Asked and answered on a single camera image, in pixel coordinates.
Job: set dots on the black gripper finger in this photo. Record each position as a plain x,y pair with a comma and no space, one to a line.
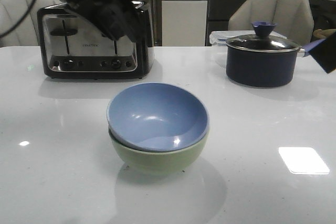
323,52

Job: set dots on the blue bowl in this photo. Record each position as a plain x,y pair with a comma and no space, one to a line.
157,117

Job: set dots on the green bowl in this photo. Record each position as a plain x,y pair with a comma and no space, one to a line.
159,163

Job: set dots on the woven basket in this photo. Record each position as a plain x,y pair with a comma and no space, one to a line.
323,33

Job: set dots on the beige armchair right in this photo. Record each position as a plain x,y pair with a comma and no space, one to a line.
293,17

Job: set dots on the beige armchair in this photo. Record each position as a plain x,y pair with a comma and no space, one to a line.
26,34
293,17

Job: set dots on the black chrome four-slot toaster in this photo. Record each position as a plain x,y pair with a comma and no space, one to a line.
72,48

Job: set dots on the glass pot lid blue knob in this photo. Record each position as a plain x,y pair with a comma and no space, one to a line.
262,40

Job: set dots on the dark blue cooking pot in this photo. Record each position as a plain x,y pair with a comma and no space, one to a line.
262,69

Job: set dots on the white drawer cabinet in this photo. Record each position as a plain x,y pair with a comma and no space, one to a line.
184,22

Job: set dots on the beige armchair left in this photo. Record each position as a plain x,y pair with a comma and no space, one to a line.
26,34

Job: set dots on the clear plastic food container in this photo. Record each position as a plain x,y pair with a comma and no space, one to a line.
220,37

